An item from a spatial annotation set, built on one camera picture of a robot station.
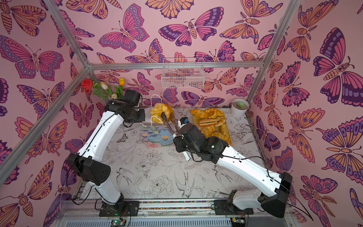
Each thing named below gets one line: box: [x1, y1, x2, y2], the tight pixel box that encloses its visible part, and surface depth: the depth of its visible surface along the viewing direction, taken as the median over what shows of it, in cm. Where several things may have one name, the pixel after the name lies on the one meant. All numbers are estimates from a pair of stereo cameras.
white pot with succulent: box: [231, 98, 250, 117], surface depth 109 cm
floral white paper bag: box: [139, 116, 174, 149], surface depth 87 cm
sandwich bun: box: [198, 118, 218, 128], surface depth 96 cm
